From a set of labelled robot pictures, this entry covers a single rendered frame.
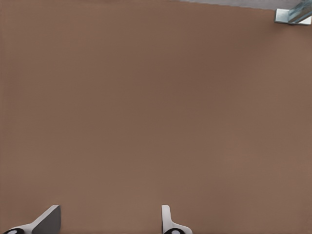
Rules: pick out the silver frame post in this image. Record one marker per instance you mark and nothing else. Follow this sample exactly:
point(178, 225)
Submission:
point(293, 14)

